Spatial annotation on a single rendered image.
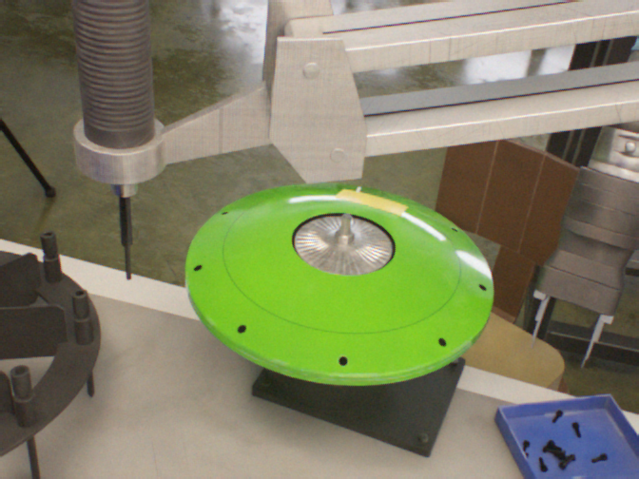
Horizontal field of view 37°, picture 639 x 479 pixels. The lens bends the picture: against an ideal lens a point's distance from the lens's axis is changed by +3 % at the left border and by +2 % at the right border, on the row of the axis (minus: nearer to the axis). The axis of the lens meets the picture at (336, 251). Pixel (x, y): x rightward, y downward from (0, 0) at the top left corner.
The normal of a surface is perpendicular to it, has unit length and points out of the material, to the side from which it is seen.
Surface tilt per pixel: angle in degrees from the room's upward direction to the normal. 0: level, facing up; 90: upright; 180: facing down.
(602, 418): 0
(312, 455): 0
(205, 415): 0
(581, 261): 60
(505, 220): 90
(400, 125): 9
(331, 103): 90
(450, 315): 23
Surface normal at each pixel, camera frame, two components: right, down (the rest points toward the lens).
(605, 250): -0.38, 0.22
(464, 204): -0.39, 0.52
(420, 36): -0.06, -0.79
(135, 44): 0.75, 0.45
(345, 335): 0.10, -0.50
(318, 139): 0.14, 0.61
